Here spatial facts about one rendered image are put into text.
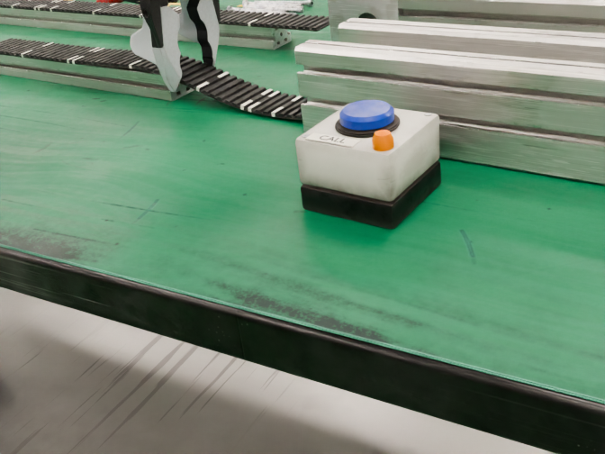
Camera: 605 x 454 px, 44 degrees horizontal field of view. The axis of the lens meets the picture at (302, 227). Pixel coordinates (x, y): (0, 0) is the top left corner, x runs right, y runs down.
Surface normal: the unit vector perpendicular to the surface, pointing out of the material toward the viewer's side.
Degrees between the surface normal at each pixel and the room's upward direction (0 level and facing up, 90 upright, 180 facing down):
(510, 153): 90
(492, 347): 0
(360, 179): 90
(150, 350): 0
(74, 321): 0
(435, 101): 90
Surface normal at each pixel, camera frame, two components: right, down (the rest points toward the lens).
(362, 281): -0.11, -0.86
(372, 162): -0.57, 0.46
